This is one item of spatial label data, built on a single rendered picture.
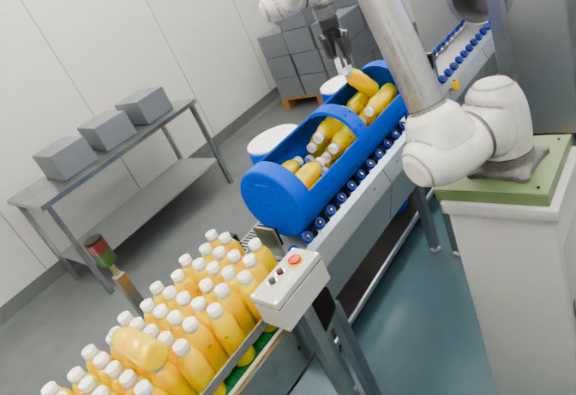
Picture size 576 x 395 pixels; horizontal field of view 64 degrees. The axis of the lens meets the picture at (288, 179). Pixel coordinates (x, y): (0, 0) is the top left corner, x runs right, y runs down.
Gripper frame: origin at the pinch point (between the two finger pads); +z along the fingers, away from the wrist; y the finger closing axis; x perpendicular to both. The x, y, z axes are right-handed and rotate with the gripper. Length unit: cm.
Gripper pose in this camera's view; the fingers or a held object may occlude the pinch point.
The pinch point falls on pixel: (343, 66)
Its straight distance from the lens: 193.4
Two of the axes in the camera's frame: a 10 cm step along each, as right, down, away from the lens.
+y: -7.3, -0.4, 6.8
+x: -5.7, 5.8, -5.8
